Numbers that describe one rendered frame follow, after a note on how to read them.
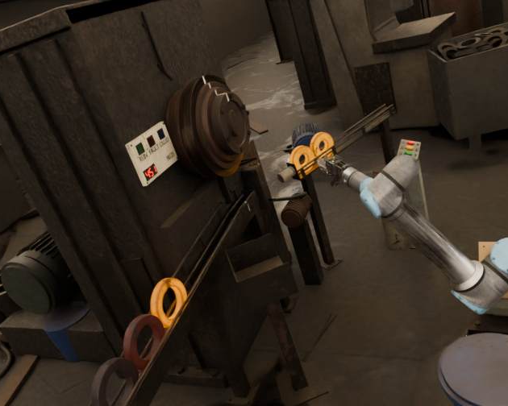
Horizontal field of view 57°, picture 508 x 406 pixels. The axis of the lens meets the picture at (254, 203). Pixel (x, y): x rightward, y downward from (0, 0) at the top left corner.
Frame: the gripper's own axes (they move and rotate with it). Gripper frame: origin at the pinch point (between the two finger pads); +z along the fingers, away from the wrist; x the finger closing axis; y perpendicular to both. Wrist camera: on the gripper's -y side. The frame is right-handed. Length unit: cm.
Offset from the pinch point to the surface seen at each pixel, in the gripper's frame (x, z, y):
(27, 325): 167, 80, -75
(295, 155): 3.9, 15.0, -1.0
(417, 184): -45, -30, -23
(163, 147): 78, 10, 42
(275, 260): 63, -41, 2
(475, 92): -174, 17, -32
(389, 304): 9, -60, -55
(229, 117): 46, 6, 45
